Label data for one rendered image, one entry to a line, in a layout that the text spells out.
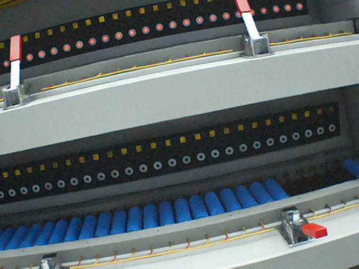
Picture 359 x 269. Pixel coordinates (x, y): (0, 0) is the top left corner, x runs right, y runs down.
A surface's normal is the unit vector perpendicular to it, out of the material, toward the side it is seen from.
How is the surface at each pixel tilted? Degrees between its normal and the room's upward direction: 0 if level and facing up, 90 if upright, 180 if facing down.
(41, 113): 109
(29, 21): 90
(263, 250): 19
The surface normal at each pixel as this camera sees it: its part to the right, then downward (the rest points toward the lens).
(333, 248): 0.08, 0.23
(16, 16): 0.01, -0.09
